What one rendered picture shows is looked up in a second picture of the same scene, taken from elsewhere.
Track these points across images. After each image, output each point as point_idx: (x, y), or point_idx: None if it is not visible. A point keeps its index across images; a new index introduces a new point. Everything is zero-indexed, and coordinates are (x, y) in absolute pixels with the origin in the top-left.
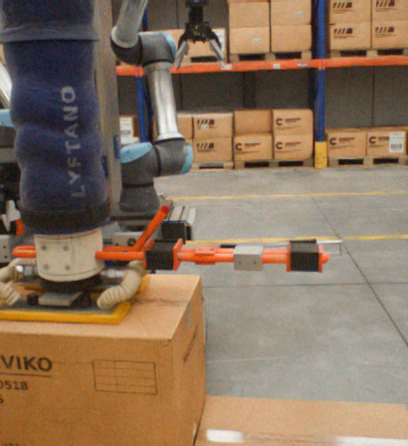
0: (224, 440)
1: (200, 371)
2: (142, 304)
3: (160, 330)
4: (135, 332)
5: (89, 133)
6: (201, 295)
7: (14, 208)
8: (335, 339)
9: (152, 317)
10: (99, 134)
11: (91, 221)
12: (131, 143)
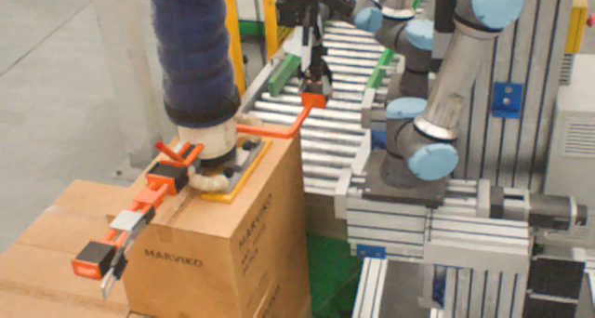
0: None
1: (213, 300)
2: (178, 200)
3: (123, 208)
4: (128, 196)
5: (167, 52)
6: (226, 252)
7: (301, 82)
8: None
9: None
10: (178, 58)
11: (168, 114)
12: (558, 110)
